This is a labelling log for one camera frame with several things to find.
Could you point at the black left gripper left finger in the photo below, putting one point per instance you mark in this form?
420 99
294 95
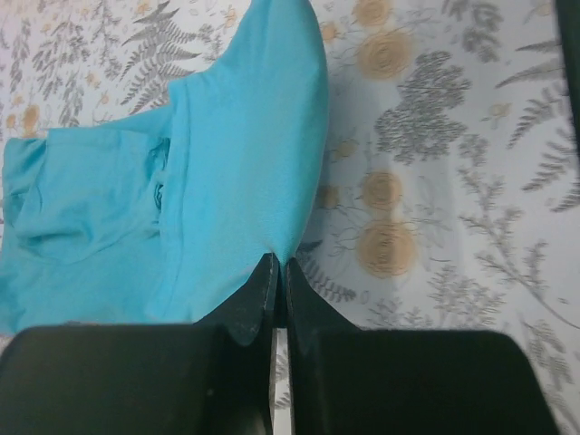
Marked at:
209 377

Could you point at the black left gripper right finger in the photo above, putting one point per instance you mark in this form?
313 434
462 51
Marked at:
346 380

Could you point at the turquoise t shirt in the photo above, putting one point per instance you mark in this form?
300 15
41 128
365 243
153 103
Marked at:
161 216

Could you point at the floral patterned table mat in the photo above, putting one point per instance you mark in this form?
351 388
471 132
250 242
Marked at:
448 197

